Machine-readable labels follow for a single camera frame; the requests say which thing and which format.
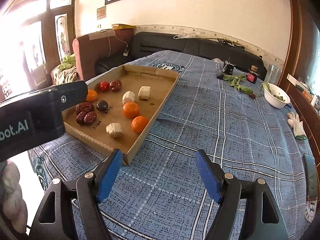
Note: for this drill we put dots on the dark purple passion fruit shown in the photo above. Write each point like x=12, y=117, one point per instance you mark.
x=102, y=106

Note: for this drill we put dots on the white yam chunk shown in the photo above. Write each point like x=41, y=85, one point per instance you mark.
x=144, y=93

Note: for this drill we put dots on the clear glass jar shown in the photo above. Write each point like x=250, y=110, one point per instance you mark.
x=273, y=74

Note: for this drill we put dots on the small dark red jujube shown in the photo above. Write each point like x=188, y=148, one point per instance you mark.
x=89, y=117

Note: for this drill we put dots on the big glossy red jujube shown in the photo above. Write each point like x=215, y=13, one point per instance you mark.
x=115, y=86

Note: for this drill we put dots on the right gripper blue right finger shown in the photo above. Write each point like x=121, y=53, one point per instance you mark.
x=262, y=217

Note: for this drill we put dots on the black leather sofa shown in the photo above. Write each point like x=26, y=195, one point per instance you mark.
x=146, y=43

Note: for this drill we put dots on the red labelled bottle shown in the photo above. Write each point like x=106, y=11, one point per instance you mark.
x=252, y=74

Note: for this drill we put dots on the black small device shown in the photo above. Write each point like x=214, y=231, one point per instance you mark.
x=227, y=69

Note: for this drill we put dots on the green cloth pile stool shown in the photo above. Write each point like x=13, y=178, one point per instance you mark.
x=65, y=72

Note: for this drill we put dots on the brown wooden cabinet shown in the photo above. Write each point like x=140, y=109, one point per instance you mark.
x=300, y=63

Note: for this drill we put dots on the white gloved left hand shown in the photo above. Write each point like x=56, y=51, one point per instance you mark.
x=12, y=203

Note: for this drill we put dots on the cardboard tray box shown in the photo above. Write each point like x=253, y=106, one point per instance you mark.
x=162, y=83

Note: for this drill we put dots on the green leafy sprig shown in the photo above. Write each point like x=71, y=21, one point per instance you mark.
x=235, y=82

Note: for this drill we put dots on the white work glove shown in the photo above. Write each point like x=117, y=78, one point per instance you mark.
x=297, y=126

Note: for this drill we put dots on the orange tangerine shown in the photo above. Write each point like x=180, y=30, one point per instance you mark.
x=139, y=123
x=131, y=110
x=91, y=95

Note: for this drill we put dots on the blue plaid tablecloth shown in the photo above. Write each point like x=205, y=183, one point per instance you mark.
x=161, y=195

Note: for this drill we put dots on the white bowl with leaves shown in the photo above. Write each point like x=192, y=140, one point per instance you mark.
x=274, y=95

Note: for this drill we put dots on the red cherry tomato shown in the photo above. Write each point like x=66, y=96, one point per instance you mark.
x=104, y=86

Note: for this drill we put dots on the red armchair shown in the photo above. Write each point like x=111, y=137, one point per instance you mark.
x=89, y=48

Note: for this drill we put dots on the large red jujube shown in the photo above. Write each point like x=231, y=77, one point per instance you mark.
x=84, y=107

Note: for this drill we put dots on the white round yam piece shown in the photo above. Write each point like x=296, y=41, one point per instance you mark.
x=114, y=130

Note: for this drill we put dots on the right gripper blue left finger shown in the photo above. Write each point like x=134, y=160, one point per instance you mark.
x=54, y=218

